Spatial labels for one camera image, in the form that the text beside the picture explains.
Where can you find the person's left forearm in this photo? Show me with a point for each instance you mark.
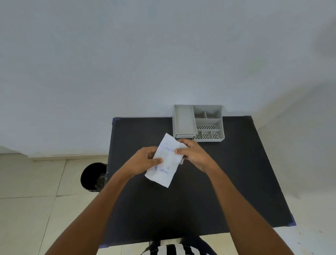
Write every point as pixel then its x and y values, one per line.
pixel 92 215

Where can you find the blue table corner tape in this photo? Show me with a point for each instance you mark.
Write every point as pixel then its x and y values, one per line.
pixel 292 222
pixel 115 121
pixel 103 246

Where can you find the person's left hand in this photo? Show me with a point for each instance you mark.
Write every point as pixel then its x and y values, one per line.
pixel 137 164

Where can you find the person's right forearm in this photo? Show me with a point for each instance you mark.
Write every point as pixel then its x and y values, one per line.
pixel 246 215

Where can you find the grey plastic organizer tray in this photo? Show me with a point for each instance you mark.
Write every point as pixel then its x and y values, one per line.
pixel 183 120

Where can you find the person's right hand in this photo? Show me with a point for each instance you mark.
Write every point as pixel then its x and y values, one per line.
pixel 198 156

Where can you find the black and white striped shirt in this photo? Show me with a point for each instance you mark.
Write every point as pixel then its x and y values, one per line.
pixel 178 249

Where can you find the black round trash bin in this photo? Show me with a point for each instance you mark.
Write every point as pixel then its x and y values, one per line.
pixel 90 176

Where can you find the white paper packet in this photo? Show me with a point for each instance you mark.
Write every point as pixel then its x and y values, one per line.
pixel 165 170

